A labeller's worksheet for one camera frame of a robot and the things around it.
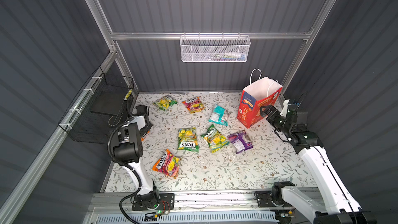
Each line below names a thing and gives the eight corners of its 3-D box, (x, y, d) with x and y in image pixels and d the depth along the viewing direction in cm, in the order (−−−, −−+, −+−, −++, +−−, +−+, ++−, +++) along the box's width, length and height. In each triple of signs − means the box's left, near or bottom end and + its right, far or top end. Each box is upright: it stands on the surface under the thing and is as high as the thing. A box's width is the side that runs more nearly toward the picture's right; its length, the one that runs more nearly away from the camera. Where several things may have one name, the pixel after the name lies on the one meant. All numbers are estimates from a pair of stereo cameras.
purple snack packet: (236, 155, 90) (238, 151, 86) (228, 139, 97) (229, 134, 93) (251, 149, 93) (254, 145, 88) (243, 134, 99) (244, 130, 95)
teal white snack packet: (209, 125, 103) (209, 122, 100) (208, 108, 113) (208, 104, 110) (227, 125, 103) (227, 122, 100) (225, 108, 113) (225, 104, 110)
